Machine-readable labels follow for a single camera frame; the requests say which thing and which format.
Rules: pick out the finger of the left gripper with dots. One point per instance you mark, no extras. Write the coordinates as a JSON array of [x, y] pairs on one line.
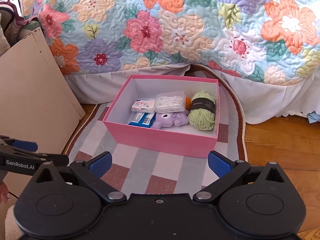
[[25, 145]]

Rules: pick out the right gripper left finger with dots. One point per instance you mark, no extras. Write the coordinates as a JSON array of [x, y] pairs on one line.
[[94, 168]]

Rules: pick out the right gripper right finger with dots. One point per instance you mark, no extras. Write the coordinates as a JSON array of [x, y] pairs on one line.
[[220, 164]]

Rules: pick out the blue packet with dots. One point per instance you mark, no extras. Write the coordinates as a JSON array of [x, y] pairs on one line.
[[140, 119]]

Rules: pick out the white pink tissue pack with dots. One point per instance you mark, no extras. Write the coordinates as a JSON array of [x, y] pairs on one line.
[[143, 106]]

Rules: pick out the purple plush toy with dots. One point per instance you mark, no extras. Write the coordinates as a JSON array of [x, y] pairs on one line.
[[170, 119]]

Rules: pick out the orange ball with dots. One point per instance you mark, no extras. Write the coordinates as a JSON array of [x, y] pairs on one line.
[[187, 103]]

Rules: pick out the clear plastic swab box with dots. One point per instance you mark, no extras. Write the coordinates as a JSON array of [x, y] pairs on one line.
[[170, 102]]

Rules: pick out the person's left hand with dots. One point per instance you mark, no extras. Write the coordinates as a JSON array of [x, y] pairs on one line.
[[4, 192]]

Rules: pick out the checkered round rug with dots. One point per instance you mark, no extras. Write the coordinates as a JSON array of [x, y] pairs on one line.
[[146, 189]]

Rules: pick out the green yarn ball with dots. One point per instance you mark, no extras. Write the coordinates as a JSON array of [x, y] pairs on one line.
[[202, 111]]

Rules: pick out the white bed skirt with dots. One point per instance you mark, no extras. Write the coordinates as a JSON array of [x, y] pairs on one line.
[[259, 101]]

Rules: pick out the pink cardboard box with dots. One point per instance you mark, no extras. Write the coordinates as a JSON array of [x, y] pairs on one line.
[[183, 140]]

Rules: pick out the papers under bed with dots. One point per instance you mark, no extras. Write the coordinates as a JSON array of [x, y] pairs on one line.
[[313, 117]]

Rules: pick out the floral quilt bedspread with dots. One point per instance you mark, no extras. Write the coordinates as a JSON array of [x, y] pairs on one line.
[[270, 41]]

